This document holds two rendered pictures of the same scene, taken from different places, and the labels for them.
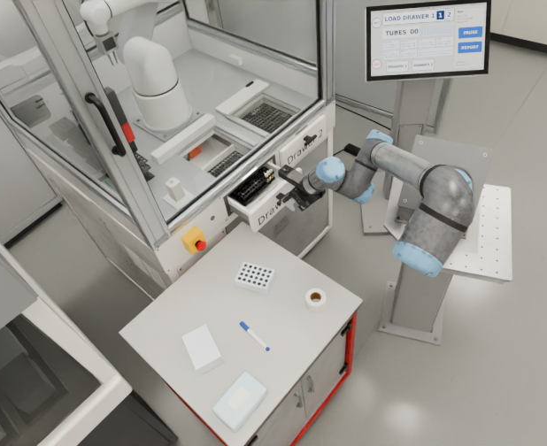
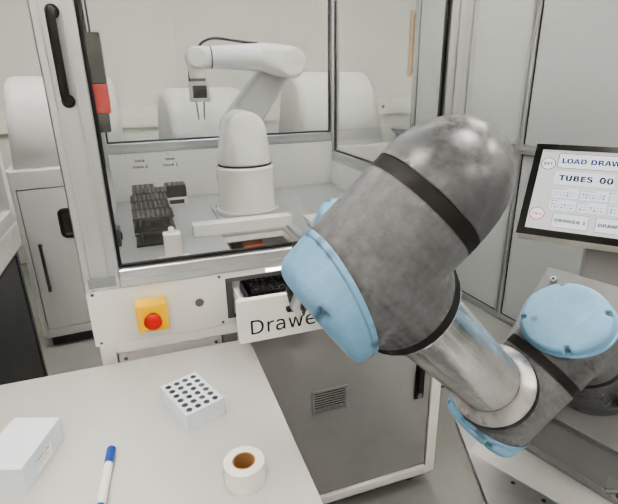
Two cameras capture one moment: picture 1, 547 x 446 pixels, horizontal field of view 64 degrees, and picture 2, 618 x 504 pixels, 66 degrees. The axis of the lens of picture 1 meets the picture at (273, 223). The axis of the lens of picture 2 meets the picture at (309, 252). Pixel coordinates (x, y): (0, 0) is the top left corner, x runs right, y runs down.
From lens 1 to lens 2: 0.85 m
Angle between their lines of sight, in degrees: 35
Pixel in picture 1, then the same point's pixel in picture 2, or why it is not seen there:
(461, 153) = not seen: outside the picture
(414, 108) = not seen: hidden behind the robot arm
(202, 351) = (8, 449)
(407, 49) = (590, 203)
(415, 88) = (604, 274)
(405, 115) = not seen: hidden behind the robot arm
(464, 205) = (456, 142)
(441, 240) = (370, 217)
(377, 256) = not seen: outside the picture
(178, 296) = (85, 381)
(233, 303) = (132, 421)
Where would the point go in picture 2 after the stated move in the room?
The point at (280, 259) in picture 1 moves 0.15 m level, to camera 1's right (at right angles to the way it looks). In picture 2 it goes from (251, 396) to (315, 413)
